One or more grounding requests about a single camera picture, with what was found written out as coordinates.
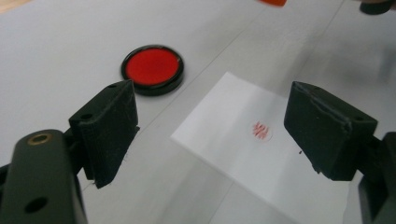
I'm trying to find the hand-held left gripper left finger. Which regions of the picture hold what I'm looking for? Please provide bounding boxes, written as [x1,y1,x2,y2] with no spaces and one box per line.
[68,79,141,189]

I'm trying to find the round red ink pad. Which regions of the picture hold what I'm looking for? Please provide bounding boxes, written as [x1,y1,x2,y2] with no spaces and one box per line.
[120,44,185,97]

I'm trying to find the wooden table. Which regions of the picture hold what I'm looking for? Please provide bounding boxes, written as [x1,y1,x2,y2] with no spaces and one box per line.
[0,0,33,14]

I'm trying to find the large white table cover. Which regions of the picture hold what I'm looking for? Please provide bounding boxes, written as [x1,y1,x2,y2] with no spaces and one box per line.
[0,0,396,224]

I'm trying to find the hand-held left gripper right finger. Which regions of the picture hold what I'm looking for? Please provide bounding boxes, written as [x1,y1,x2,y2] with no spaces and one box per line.
[283,80,379,182]

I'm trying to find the orange stamp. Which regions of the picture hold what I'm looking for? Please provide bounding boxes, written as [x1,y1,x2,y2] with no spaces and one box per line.
[256,0,289,7]

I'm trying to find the white paper sheet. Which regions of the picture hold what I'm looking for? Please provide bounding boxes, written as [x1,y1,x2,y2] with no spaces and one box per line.
[170,71,352,224]

